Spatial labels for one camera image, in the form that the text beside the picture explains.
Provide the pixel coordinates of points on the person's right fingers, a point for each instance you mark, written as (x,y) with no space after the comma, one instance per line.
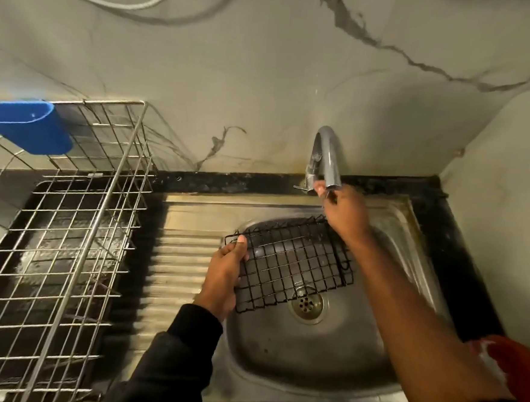
(325,194)

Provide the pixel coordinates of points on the person's right forearm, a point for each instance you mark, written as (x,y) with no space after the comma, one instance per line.
(418,336)

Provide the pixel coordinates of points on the person's right hand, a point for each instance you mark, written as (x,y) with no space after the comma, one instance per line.
(348,213)

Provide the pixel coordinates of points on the person's left forearm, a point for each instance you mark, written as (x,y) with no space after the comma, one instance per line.
(176,364)

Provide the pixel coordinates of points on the stainless steel sink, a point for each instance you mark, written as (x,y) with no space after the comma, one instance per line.
(281,358)

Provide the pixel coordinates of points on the round metal sink drain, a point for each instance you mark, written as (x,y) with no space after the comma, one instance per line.
(307,305)

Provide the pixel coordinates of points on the red and white cloth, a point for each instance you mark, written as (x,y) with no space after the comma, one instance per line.
(514,365)

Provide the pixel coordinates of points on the blue plastic cutlery holder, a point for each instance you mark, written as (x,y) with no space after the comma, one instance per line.
(30,125)

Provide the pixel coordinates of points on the black drip tray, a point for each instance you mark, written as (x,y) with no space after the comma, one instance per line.
(27,290)

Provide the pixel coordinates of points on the chrome sink faucet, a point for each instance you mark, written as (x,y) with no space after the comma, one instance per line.
(329,155)

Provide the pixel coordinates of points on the person's left hand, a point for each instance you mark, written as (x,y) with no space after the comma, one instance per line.
(218,277)

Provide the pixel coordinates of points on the person's left thumb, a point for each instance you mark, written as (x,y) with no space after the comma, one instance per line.
(242,246)

